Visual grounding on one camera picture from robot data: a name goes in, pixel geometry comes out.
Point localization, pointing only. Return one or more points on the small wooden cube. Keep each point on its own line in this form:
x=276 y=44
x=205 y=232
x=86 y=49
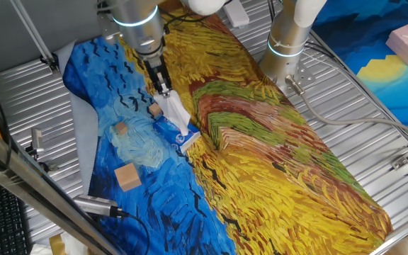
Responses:
x=121 y=127
x=155 y=109

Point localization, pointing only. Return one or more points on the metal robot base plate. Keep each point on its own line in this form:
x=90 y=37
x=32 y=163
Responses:
x=305 y=76

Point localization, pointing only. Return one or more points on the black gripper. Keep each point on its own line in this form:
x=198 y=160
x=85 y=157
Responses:
x=155 y=69

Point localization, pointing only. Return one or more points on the silver cylindrical camera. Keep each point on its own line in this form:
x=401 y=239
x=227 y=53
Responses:
x=94 y=205

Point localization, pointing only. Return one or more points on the large wooden cube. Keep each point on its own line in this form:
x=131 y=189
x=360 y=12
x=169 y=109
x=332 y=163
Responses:
x=127 y=177

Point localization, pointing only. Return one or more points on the grey metal clamp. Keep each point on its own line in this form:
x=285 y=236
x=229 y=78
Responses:
x=37 y=140

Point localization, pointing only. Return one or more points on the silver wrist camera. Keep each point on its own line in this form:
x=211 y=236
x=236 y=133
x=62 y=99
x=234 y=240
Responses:
x=106 y=28

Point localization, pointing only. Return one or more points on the gold tissue box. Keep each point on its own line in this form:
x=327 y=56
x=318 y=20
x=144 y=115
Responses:
x=57 y=245

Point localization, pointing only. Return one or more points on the thin metal support rod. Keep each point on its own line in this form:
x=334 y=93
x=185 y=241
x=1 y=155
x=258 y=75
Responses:
x=34 y=35

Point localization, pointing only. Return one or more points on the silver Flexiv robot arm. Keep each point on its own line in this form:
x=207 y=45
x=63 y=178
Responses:
x=140 y=32

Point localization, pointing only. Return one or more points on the blue tissue pack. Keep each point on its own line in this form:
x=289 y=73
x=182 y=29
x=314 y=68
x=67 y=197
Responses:
x=170 y=138

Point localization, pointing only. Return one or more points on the white power strip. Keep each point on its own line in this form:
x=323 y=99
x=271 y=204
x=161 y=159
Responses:
x=237 y=14

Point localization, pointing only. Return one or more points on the white tissue in gold box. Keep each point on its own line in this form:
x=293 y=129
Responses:
x=74 y=248

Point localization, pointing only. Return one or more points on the Van Gogh print tablecloth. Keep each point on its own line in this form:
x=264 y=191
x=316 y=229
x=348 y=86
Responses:
x=260 y=170

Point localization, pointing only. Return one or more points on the white napkin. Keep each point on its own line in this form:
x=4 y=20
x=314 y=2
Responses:
x=174 y=110

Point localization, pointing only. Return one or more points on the aluminium frame beam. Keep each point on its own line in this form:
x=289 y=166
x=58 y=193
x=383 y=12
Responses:
x=41 y=198

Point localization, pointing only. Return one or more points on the blue and yellow backdrop cloth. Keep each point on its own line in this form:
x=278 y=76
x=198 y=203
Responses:
x=402 y=92

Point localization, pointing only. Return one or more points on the black keyboard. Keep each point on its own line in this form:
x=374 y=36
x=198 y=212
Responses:
x=4 y=219

